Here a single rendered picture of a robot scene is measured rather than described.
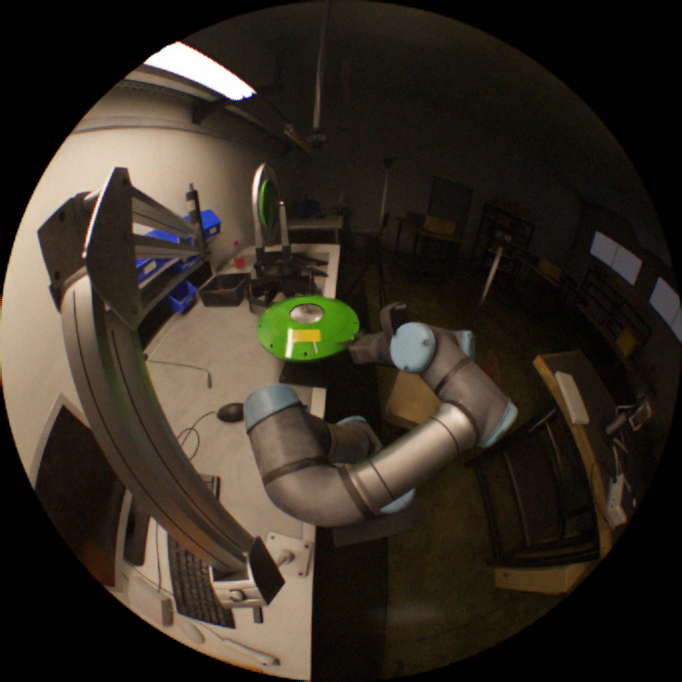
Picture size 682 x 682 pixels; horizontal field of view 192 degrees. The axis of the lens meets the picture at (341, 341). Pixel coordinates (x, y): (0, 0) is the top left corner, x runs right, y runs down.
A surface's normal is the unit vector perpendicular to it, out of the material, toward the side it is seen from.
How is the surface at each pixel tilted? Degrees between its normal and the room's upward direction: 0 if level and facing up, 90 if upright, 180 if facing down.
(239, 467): 0
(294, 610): 0
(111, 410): 54
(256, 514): 0
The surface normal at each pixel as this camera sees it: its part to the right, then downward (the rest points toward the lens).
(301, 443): 0.50, -0.77
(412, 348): -0.83, -0.11
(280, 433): 0.09, -0.75
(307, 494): -0.04, -0.62
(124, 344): 0.38, 0.07
